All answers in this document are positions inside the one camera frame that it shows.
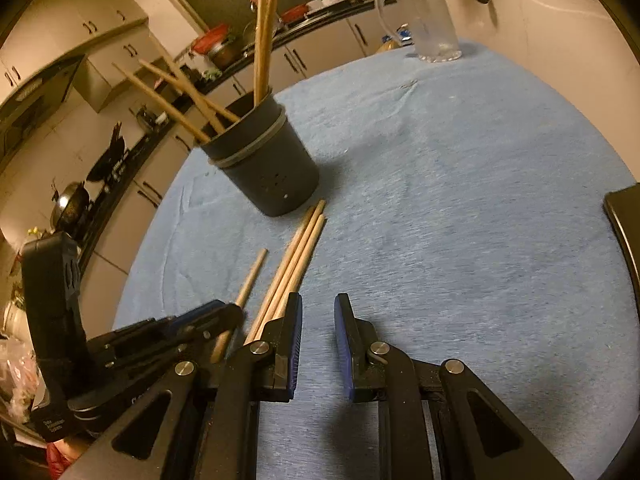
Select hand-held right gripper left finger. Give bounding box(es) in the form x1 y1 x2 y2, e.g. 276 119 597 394
60 291 304 480

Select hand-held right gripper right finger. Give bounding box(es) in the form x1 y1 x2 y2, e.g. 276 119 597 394
334 292 576 480

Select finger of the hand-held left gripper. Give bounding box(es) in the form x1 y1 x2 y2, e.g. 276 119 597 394
165 300 244 361

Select wooden chopstick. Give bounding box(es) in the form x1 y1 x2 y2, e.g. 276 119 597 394
210 248 270 365
159 47 226 134
112 62 212 144
138 58 241 124
254 0 267 107
261 0 284 103

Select pile of wooden chopsticks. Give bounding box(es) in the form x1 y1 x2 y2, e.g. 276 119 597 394
243 199 327 346

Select dark grey chopstick holder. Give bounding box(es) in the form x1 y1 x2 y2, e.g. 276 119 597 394
200 86 321 218

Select white plastic bag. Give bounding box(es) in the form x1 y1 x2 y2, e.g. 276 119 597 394
0 340 43 421

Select steel wok with lid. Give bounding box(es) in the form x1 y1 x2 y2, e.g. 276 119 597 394
50 180 93 233

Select red fabric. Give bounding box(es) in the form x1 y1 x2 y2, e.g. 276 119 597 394
46 437 81 480

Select black wok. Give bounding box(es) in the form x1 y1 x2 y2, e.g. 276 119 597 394
86 122 128 183

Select blue tablecloth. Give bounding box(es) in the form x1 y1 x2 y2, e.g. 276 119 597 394
112 37 640 480

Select range hood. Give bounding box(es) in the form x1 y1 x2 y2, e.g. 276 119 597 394
0 54 86 161

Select beige upper cabinet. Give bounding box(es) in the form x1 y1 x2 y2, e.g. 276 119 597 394
75 20 166 113

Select steel pot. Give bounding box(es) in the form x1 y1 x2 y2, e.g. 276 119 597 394
207 40 241 68

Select large red basin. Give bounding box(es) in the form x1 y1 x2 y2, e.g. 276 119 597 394
192 24 231 53

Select beige ceiling-height cabinets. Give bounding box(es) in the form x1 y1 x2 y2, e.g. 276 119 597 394
0 0 151 91

